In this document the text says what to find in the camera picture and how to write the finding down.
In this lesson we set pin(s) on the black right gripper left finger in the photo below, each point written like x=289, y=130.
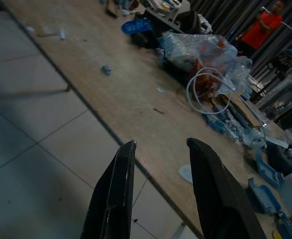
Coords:
x=111, y=199

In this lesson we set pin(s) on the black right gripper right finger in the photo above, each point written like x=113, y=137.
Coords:
x=218, y=199

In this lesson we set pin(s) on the clear plastic trash bag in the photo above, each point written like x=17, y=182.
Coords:
x=186, y=47

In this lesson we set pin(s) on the pale blue oval scrap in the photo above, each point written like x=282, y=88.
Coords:
x=186, y=173

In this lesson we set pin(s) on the blue plastic tray part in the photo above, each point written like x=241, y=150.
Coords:
x=260, y=196

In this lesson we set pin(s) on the blue perforated strip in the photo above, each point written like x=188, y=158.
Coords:
x=285, y=221

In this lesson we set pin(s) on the crumpled blue plastic wrap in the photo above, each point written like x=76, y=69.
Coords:
x=225, y=124

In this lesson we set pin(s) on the black curved object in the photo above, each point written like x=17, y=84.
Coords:
x=283, y=159

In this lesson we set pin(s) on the brown cardboard piece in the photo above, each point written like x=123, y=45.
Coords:
x=245, y=112

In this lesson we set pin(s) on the small dark stick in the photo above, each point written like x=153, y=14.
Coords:
x=159, y=110

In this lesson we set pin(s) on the small blue crumpled scrap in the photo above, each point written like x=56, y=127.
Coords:
x=106, y=70

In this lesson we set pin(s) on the person in red shirt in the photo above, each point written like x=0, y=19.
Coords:
x=260, y=30

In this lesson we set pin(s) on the black chair back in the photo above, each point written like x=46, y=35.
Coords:
x=189, y=21

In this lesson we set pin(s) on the grey curtain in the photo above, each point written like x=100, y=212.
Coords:
x=225, y=15

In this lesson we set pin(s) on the blue plastic bracket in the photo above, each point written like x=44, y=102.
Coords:
x=265, y=166

